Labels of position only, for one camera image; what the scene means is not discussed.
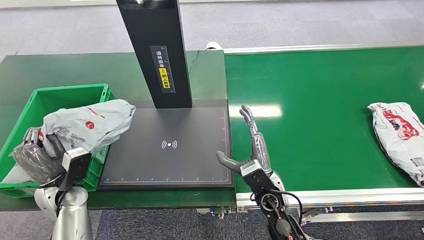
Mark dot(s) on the silver conveyor frame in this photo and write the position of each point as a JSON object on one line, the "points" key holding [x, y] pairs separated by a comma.
{"points": [[348, 197]]}

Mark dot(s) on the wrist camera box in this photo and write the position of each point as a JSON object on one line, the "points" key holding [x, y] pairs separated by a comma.
{"points": [[256, 180], [76, 164]]}

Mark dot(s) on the black inbound scanner machine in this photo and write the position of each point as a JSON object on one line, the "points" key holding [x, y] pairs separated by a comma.
{"points": [[155, 49]]}

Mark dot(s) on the grey courier bag, large red print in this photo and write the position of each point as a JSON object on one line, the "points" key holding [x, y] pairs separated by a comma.
{"points": [[397, 136]]}

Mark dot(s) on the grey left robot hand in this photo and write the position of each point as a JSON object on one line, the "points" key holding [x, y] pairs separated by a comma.
{"points": [[33, 162]]}

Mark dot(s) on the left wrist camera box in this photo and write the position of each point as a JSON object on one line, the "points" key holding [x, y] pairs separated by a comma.
{"points": [[76, 164]]}

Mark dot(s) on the grey courier bag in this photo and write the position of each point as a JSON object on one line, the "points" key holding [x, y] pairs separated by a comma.
{"points": [[86, 124], [397, 136]]}

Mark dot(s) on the dark green table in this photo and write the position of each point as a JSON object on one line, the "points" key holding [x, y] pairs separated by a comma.
{"points": [[49, 69]]}

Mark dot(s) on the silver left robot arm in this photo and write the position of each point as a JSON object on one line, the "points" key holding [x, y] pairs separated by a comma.
{"points": [[71, 215]]}

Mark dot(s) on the black and yellow instruction label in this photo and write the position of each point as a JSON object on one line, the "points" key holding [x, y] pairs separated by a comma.
{"points": [[163, 69]]}

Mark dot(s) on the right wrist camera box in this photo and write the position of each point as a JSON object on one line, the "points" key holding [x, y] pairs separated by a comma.
{"points": [[256, 180]]}

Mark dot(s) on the green plastic crate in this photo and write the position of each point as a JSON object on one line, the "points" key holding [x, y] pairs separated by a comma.
{"points": [[96, 165]]}

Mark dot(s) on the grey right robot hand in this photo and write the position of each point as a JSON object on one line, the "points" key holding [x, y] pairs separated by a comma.
{"points": [[260, 149]]}

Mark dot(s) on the green conveyor belt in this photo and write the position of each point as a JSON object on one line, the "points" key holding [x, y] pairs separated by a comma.
{"points": [[314, 99]]}

